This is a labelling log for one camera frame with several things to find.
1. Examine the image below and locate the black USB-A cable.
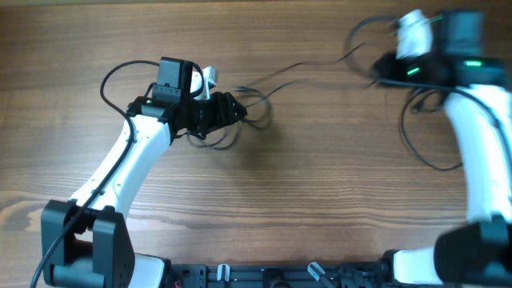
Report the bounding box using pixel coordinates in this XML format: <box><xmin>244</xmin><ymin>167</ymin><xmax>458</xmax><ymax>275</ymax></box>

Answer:
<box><xmin>186</xmin><ymin>42</ymin><xmax>377</xmax><ymax>151</ymax></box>

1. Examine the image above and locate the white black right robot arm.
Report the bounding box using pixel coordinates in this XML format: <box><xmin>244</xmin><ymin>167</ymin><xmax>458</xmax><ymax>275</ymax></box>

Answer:
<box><xmin>372</xmin><ymin>10</ymin><xmax>511</xmax><ymax>287</ymax></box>

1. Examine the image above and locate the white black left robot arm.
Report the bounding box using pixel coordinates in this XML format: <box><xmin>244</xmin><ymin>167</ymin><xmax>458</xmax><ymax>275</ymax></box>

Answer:
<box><xmin>30</xmin><ymin>57</ymin><xmax>247</xmax><ymax>287</ymax></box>

